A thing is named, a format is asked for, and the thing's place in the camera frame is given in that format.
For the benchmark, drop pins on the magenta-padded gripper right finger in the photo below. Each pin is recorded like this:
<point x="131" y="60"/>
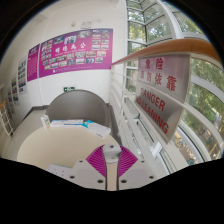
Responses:
<point x="128" y="163"/>

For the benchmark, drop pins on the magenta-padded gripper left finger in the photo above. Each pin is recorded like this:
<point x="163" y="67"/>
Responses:
<point x="95" y="163"/>

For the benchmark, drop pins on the white metal railing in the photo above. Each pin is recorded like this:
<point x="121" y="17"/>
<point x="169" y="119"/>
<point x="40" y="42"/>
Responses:
<point x="130" y="120"/>

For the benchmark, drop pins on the flat white blue box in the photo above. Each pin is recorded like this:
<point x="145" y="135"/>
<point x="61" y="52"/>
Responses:
<point x="66" y="123"/>

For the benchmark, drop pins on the grey curved chair back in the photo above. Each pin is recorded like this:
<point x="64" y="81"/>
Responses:
<point x="80" y="105"/>

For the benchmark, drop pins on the small upright white box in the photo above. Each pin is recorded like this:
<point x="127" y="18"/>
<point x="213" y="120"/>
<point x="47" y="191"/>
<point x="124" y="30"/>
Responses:
<point x="45" y="121"/>

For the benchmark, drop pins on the red lettered warning sign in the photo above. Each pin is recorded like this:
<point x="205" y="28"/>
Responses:
<point x="163" y="93"/>

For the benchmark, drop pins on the green exit sign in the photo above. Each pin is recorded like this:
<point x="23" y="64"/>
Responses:
<point x="69" y="89"/>

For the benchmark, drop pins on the white stair railing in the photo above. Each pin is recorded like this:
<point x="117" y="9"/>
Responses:
<point x="6" y="120"/>

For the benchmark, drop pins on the wooden handrail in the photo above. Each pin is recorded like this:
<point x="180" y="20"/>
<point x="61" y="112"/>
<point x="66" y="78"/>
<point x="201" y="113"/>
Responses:
<point x="166" y="48"/>

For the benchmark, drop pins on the white photo wall poster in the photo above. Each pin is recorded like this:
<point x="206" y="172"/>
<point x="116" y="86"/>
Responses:
<point x="14" y="90"/>
<point x="22" y="75"/>

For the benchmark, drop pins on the large magenta wall poster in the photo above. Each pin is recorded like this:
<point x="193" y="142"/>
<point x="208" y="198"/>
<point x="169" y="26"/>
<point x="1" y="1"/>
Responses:
<point x="76" y="52"/>

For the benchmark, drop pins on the narrow magenta wall poster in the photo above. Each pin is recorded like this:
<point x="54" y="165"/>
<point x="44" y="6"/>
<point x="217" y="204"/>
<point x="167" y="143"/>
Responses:
<point x="33" y="63"/>

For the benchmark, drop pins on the white window frame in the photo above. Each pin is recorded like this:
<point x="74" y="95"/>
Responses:
<point x="146" y="23"/>

